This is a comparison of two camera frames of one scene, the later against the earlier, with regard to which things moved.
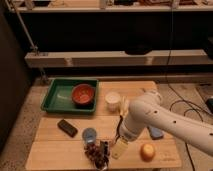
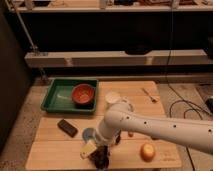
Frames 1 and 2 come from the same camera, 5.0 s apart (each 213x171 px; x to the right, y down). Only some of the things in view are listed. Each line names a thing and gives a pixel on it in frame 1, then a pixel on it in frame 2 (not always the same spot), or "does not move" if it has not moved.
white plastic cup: (112, 100) does not move
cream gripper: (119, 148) to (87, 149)
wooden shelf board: (167, 58) does not move
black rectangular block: (67, 128) does not move
